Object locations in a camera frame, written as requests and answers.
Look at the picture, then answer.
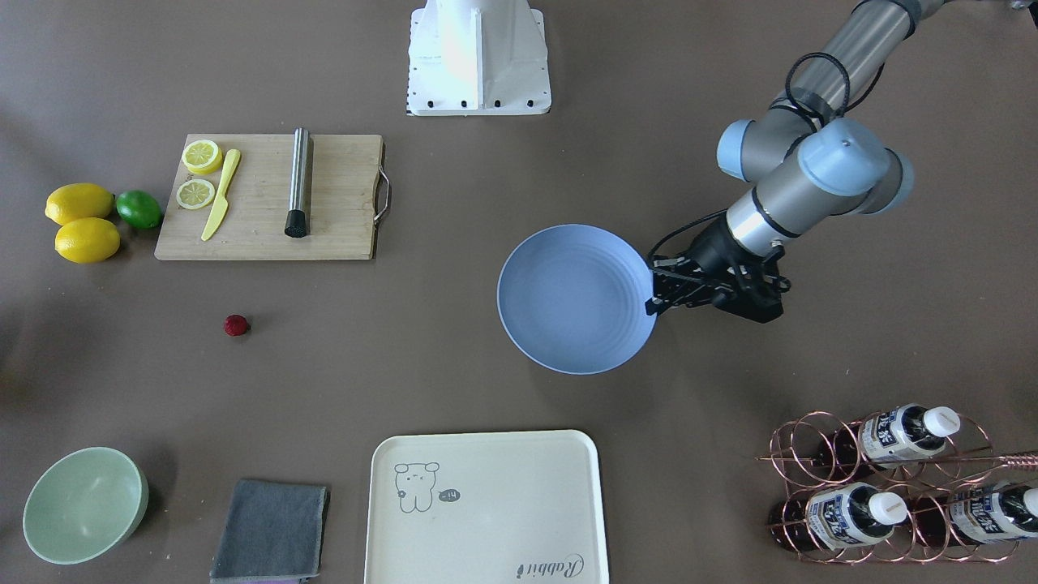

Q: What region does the cream rectangular tray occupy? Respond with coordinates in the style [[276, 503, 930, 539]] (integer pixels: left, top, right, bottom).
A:
[[364, 429, 611, 583]]

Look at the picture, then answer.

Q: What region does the lemon slice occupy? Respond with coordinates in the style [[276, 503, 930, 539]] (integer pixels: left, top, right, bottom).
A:
[[181, 138, 224, 176], [175, 178, 217, 210]]

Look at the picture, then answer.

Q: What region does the yellow plastic knife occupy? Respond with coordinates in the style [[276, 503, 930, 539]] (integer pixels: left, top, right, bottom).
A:
[[200, 148, 242, 241]]

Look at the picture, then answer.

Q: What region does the grey folded cloth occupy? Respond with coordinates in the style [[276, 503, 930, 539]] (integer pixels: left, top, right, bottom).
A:
[[210, 479, 328, 583]]

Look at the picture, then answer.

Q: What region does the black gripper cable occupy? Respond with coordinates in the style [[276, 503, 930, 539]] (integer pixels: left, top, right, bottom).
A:
[[647, 52, 886, 268]]

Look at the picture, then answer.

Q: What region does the yellow lemon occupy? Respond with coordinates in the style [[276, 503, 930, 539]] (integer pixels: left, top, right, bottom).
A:
[[54, 217, 120, 265], [45, 182, 114, 225]]

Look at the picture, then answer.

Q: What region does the dark drink bottle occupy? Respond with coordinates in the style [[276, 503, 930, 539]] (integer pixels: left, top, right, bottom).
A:
[[811, 404, 963, 480], [767, 482, 908, 553], [909, 481, 1037, 548]]

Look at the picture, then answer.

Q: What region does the wooden cutting board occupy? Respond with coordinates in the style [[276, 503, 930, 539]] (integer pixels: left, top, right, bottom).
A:
[[155, 133, 385, 261]]

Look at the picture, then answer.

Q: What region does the copper wire bottle rack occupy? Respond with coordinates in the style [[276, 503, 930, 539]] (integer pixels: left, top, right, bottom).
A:
[[760, 410, 1036, 565]]

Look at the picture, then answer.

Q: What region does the green lime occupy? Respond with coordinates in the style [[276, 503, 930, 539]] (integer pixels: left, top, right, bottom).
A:
[[114, 190, 163, 230]]

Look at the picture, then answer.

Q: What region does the green bowl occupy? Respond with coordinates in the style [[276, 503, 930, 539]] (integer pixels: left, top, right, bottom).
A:
[[22, 447, 149, 565]]

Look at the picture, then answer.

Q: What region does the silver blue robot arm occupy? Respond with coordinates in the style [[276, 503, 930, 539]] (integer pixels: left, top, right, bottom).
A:
[[645, 1, 941, 323]]

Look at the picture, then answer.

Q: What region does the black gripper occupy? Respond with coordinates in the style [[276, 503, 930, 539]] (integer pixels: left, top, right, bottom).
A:
[[645, 216, 789, 323]]

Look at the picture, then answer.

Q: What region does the red strawberry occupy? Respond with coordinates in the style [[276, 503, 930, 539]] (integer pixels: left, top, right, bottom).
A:
[[222, 314, 250, 337]]

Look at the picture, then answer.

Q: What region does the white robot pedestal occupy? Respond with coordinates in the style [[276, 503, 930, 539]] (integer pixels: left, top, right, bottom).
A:
[[405, 1, 552, 116]]

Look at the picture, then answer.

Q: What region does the blue plate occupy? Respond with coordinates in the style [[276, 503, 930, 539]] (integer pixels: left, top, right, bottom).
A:
[[496, 223, 656, 376]]

